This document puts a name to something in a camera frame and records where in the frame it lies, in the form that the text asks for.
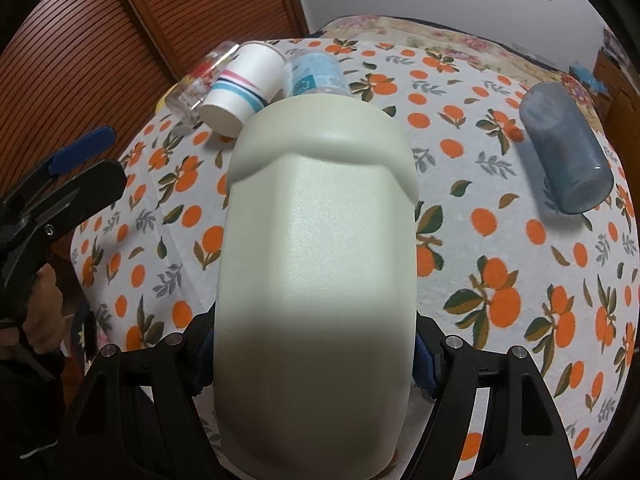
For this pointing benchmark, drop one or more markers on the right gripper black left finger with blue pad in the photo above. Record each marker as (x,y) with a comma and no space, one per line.
(134,416)

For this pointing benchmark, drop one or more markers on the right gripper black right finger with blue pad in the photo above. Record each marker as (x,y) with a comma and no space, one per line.
(501,394)

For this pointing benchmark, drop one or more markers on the cream thermos cup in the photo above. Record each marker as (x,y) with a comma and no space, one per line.
(315,313)

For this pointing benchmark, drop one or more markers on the clear glass cup red print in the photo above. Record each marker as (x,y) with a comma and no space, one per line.
(188,95)

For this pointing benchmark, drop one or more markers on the white paper cup striped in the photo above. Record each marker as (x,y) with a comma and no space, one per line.
(246,85)

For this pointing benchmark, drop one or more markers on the clear plastic cup blue label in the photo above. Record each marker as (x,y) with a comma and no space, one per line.
(310,72)

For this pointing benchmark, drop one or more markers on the translucent blue plastic cup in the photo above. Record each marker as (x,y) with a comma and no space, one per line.
(574,164)

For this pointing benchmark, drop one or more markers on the person's left hand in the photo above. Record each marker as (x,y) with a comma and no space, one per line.
(45,323)

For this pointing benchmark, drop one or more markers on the yellow object at cloth edge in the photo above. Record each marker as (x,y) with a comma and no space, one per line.
(160,105)

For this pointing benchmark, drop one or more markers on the brown louvered wardrobe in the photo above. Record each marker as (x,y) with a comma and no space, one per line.
(70,66)

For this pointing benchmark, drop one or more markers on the orange fruit print cloth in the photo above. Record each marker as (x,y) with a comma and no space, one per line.
(497,263)

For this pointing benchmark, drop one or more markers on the wooden sideboard cabinet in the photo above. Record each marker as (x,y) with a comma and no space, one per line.
(620,109)

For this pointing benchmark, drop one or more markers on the blue plastic bag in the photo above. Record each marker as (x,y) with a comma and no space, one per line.
(587,79)

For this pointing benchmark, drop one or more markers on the floral bed quilt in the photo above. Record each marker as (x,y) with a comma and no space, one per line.
(482,54)

